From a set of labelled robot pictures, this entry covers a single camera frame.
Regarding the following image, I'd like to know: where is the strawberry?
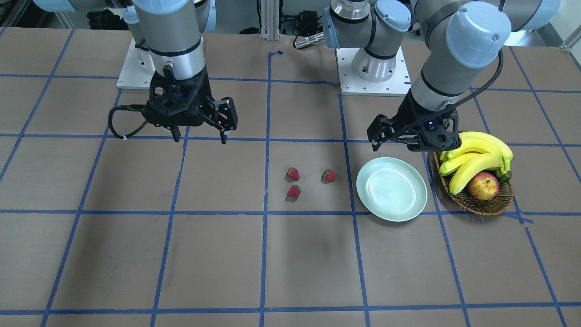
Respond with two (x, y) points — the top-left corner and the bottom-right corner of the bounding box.
(286, 167), (300, 181)
(286, 185), (302, 199)
(321, 169), (336, 182)

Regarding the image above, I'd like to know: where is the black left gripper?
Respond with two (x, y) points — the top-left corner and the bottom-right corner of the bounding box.
(393, 91), (461, 152)

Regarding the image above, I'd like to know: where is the yellow banana bunch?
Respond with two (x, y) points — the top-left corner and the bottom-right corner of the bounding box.
(438, 132), (514, 195)

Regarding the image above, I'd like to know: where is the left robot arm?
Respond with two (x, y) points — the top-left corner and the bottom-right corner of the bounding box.
(322, 0), (561, 152)

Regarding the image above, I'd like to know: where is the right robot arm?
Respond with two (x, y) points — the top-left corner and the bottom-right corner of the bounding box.
(35, 0), (238, 144)

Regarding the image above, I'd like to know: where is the brown wicker basket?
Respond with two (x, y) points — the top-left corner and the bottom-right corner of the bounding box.
(428, 151), (514, 216)

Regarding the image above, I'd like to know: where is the red yellow apple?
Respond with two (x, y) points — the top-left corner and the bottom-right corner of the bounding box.
(466, 172), (500, 201)

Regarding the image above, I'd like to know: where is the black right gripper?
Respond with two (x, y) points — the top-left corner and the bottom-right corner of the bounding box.
(144, 66), (227, 144)

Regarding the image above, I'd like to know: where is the light green plate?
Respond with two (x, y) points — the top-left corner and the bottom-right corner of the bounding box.
(355, 157), (428, 222)

